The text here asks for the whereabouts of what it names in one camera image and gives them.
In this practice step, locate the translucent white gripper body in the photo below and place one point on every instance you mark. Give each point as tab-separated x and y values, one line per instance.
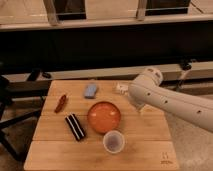
142	108

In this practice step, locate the orange ceramic bowl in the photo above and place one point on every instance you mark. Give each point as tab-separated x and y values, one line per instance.
103	117

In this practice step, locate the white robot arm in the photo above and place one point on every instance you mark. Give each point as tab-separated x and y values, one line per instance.
146	89

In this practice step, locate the white plastic bottle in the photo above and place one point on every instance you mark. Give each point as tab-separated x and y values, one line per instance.
122	88

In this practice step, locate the blue sponge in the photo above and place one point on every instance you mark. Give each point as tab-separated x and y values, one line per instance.
90	91

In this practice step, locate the black white striped box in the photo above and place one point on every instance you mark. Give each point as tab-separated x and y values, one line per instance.
75	127

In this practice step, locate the red brown sausage toy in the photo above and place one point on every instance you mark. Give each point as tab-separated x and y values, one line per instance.
61	103

